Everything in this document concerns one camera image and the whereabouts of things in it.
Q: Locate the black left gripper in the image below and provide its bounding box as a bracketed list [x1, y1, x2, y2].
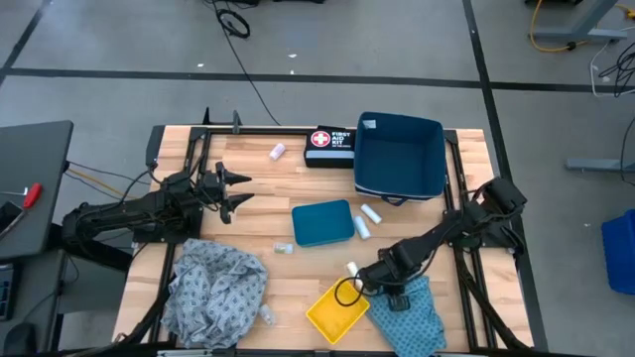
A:
[197, 161, 256, 225]

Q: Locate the yellow slotted plastic basket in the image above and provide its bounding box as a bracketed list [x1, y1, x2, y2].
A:
[305, 276, 372, 346]

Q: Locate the blue patterned hospital gown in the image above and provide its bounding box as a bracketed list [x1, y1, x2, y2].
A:
[365, 275, 448, 357]

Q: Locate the grey patterned hospital gown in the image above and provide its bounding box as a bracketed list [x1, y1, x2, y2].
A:
[160, 237, 270, 350]

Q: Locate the navy fabric storage bin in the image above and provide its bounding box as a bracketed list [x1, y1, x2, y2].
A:
[352, 111, 447, 207]

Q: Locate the teal plastic tray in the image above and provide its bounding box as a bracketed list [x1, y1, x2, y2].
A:
[291, 198, 356, 249]

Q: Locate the black first aid kit pouch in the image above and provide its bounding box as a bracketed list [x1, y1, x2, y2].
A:
[303, 125, 357, 170]

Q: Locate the grey side table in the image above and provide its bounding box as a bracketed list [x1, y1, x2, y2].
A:
[0, 120, 74, 262]

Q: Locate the black smartphone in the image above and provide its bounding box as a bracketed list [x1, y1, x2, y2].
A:
[0, 200, 26, 239]

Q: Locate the blue plastic crate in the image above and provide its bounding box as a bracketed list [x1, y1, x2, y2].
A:
[600, 207, 635, 297]

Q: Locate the grey desk foot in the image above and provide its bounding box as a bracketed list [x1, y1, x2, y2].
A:
[565, 157, 635, 174]

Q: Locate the black computer mouse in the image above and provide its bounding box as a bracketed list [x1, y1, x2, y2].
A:
[2, 321, 39, 356]

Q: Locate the grey desk leg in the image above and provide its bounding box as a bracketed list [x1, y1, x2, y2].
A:
[533, 0, 629, 44]

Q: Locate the black metal table frame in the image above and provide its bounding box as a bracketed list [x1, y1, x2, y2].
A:
[118, 106, 535, 357]

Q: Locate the black floor cable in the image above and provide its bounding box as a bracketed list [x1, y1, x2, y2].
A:
[212, 0, 282, 127]

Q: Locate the red handled screwdriver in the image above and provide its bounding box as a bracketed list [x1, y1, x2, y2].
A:
[22, 181, 44, 210]

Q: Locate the yellow floor cable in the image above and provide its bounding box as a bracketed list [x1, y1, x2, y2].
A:
[528, 0, 635, 54]

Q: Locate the white floor cable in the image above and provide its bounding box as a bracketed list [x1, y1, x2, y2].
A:
[588, 42, 635, 98]

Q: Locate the black cable bundle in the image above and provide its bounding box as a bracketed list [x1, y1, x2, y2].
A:
[597, 42, 635, 98]

